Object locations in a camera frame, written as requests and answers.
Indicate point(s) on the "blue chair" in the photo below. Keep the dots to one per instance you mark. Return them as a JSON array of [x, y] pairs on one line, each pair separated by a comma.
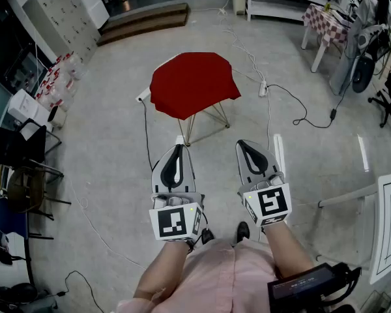
[[6, 217]]

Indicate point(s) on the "red white checkered cloth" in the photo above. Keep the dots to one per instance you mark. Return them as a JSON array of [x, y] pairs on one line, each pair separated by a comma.
[[326, 24]]

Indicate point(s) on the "white water dispenser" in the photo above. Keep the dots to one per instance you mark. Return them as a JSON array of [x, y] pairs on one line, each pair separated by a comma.
[[26, 108]]

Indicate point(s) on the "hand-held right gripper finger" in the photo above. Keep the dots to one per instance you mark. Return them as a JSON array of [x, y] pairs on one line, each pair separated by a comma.
[[242, 173], [273, 165]]

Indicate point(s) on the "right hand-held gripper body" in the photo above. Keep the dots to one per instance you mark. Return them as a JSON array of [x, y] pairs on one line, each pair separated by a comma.
[[273, 202]]

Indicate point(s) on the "large dark framed window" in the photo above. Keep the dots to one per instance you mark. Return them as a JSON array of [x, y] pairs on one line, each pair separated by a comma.
[[9, 54]]

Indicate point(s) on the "person's left forearm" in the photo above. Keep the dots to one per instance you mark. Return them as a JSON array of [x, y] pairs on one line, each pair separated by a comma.
[[159, 266]]

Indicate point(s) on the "person's left black shoe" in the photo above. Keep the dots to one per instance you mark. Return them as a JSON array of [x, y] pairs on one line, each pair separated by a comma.
[[208, 236]]

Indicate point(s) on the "grey locker cabinet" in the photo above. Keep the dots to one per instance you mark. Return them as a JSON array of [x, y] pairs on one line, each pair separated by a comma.
[[65, 18]]

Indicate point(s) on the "wooden round back chair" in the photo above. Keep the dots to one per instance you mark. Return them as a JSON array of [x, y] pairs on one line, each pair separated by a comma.
[[24, 187]]

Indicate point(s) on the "small beige trash can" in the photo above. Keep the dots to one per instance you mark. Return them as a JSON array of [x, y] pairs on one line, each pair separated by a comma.
[[57, 116]]

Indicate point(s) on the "white tabletop appliance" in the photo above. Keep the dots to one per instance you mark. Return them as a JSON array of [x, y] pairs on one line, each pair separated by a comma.
[[343, 14]]

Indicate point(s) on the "black office chair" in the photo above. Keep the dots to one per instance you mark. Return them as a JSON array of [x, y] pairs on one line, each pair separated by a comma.
[[389, 106]]

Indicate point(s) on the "wooden steps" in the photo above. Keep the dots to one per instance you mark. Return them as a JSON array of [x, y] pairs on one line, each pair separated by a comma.
[[143, 21]]

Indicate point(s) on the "black round bag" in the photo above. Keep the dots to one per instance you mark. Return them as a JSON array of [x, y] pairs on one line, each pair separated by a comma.
[[363, 73]]

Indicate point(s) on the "person's pink shirt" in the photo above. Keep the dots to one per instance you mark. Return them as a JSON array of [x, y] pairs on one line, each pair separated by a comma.
[[221, 279]]

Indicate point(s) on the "white cabinet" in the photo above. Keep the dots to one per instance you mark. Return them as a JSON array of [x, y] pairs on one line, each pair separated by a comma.
[[92, 5]]

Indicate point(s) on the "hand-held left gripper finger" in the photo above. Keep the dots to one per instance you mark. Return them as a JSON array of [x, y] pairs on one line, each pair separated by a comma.
[[189, 178], [158, 178]]

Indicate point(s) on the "person's right black shoe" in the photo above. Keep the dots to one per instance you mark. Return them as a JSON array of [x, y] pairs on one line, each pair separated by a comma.
[[243, 231]]

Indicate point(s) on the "black mesh chair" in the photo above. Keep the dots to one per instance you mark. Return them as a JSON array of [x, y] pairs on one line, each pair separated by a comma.
[[16, 142]]

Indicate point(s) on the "yellow bottle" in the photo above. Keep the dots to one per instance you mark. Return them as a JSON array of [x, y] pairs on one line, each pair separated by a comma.
[[328, 6]]

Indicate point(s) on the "black bag pile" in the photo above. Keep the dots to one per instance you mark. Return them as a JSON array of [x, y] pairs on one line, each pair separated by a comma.
[[16, 297]]

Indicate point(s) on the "person's right forearm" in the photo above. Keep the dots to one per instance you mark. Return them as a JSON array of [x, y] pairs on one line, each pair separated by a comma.
[[286, 249]]

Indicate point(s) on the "white power strip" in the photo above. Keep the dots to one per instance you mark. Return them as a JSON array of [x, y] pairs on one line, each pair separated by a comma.
[[263, 88], [142, 95]]

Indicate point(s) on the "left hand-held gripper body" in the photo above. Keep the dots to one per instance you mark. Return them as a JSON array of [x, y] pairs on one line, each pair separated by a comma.
[[171, 222]]

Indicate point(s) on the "person's black shoe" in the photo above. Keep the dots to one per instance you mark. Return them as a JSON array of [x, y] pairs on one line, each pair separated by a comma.
[[243, 231], [208, 236]]

